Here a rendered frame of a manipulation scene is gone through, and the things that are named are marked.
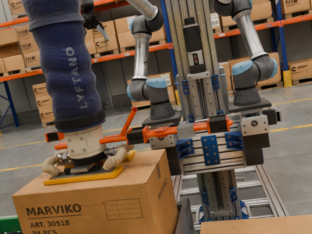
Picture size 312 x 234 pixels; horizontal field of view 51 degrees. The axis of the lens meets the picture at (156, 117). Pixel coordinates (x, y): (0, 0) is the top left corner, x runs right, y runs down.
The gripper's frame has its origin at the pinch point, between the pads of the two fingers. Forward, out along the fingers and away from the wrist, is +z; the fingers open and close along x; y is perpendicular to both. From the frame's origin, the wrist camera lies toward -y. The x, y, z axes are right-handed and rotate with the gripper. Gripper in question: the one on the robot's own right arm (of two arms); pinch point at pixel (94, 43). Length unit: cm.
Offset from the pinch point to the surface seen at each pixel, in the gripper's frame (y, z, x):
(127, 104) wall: 794, 144, 200
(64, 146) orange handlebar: -35, 44, 13
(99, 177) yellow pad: -48, 56, -5
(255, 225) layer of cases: -26, 98, -66
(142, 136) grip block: -39, 44, -25
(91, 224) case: -55, 73, 0
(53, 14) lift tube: -43.0, -11.5, -0.5
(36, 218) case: -53, 69, 24
